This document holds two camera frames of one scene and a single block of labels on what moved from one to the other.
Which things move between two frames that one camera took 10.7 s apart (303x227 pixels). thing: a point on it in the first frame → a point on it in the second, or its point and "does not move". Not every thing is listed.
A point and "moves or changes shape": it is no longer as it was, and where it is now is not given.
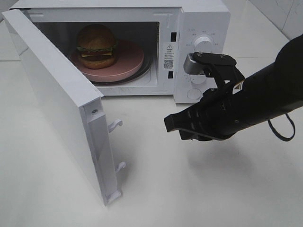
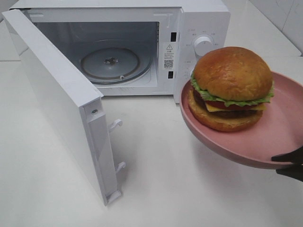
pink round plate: x=129 y=58 → x=278 y=131
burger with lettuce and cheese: x=97 y=47 moves or changes shape
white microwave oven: x=137 y=48 does not move
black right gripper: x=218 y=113 → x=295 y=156
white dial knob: x=203 y=44 does not move
